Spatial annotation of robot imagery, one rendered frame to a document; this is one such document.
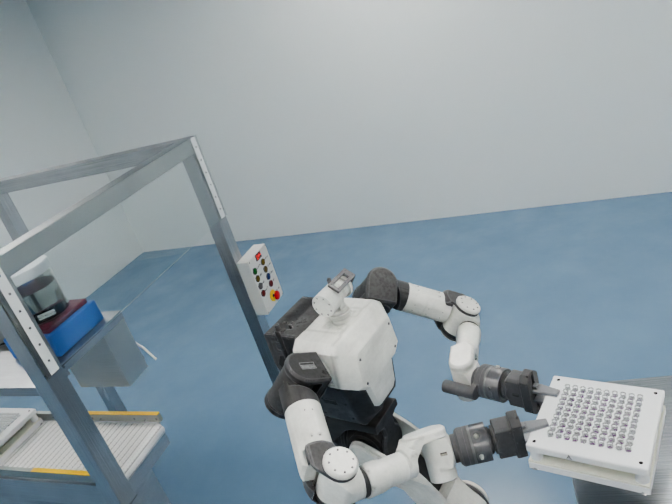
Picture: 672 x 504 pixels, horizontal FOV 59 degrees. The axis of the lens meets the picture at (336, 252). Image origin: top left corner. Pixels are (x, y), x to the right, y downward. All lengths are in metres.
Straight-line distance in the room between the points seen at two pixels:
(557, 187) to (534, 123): 0.56
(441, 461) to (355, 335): 0.38
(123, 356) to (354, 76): 3.54
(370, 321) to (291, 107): 3.90
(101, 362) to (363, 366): 0.91
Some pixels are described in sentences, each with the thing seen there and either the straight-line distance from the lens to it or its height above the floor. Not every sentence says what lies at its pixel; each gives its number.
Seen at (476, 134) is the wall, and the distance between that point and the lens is 4.97.
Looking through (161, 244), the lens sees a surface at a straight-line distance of 2.12.
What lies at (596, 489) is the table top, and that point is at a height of 0.89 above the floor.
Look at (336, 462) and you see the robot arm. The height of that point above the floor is 1.21.
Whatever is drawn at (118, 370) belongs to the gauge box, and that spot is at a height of 1.19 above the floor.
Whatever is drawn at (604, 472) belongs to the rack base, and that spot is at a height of 1.03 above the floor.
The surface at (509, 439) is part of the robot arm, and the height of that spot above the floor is 1.08.
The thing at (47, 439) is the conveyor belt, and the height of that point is 0.91.
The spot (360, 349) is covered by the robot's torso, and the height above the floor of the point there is 1.24.
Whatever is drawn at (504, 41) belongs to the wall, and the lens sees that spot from 4.77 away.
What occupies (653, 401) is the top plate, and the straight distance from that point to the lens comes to 1.53.
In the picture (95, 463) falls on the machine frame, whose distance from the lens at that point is 1.93.
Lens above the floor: 2.09
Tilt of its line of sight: 24 degrees down
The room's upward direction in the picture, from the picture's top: 18 degrees counter-clockwise
